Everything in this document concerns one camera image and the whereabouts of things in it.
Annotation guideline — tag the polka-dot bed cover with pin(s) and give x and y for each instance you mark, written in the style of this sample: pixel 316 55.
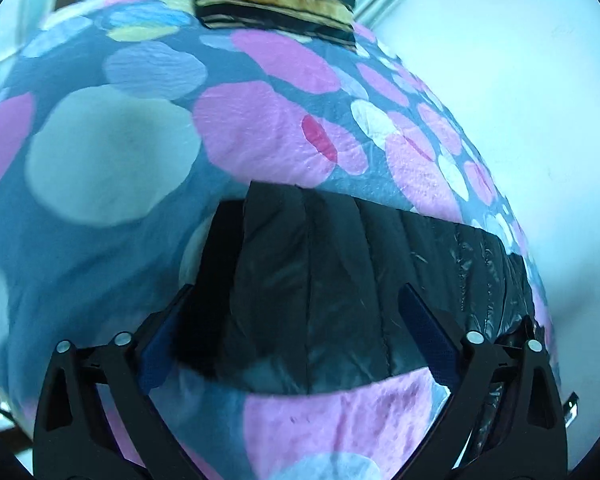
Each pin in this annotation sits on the polka-dot bed cover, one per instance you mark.
pixel 130 160

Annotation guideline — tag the black yellow striped pillow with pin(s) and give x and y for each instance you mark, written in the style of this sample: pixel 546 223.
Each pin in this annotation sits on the black yellow striped pillow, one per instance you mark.
pixel 280 7

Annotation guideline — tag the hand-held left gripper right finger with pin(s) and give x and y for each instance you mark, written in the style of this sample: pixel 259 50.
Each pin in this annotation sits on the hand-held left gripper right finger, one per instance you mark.
pixel 430 342

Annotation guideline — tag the black puffer jacket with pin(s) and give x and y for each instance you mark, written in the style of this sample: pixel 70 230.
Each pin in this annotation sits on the black puffer jacket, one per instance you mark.
pixel 330 285

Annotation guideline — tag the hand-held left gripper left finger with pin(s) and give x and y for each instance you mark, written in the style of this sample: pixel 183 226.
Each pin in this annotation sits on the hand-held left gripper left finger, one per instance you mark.
pixel 156 352

